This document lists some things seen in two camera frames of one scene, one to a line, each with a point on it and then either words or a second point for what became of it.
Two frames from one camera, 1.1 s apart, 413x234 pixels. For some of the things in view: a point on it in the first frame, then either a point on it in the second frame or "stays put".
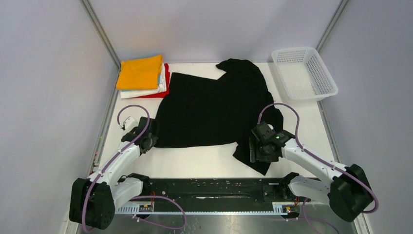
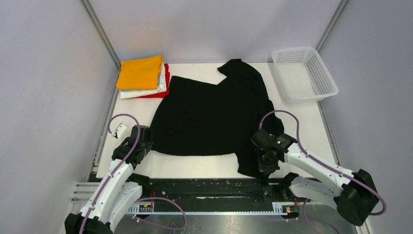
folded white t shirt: x=161 y=88 stays put
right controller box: x=289 y=208 stays put
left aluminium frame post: x=103 y=36 stays put
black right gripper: x=272 y=158 to x=263 y=168
